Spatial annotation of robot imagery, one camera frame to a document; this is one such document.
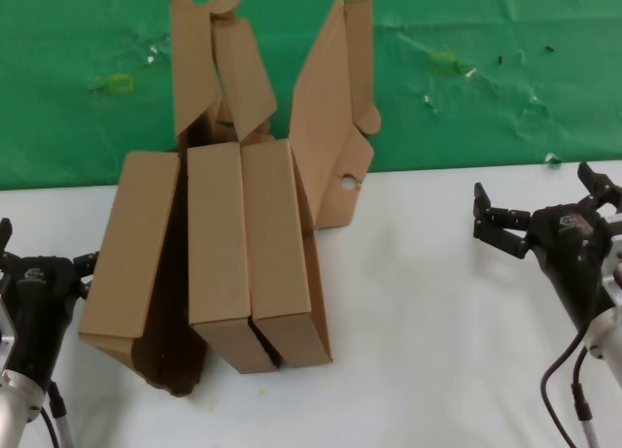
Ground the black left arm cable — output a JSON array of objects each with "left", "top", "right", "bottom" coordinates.
[{"left": 41, "top": 377, "right": 74, "bottom": 448}]

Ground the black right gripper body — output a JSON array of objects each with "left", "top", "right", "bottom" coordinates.
[{"left": 527, "top": 202, "right": 614, "bottom": 332}]

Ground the large open cardboard carton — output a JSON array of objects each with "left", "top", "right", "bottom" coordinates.
[{"left": 129, "top": 0, "right": 385, "bottom": 397}]

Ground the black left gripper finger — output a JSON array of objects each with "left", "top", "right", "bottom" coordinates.
[
  {"left": 72, "top": 251, "right": 101, "bottom": 301},
  {"left": 0, "top": 218, "right": 14, "bottom": 258}
]

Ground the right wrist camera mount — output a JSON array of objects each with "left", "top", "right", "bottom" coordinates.
[{"left": 601, "top": 212, "right": 622, "bottom": 318}]

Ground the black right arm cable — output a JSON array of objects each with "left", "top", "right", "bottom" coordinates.
[{"left": 540, "top": 328, "right": 592, "bottom": 448}]

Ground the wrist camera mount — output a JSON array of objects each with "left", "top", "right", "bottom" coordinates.
[
  {"left": 601, "top": 212, "right": 622, "bottom": 318},
  {"left": 0, "top": 292, "right": 18, "bottom": 357}
]

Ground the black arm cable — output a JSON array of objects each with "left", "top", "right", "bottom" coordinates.
[
  {"left": 540, "top": 328, "right": 592, "bottom": 448},
  {"left": 41, "top": 377, "right": 74, "bottom": 448}
]

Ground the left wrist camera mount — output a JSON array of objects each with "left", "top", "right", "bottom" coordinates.
[{"left": 0, "top": 292, "right": 18, "bottom": 357}]

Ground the right cable with silver connector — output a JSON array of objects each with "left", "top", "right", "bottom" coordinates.
[{"left": 571, "top": 348, "right": 600, "bottom": 448}]

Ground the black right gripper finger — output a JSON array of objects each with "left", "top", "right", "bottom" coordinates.
[
  {"left": 473, "top": 182, "right": 534, "bottom": 260},
  {"left": 576, "top": 160, "right": 622, "bottom": 214}
]

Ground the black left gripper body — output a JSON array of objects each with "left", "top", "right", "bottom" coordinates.
[{"left": 0, "top": 255, "right": 83, "bottom": 382}]

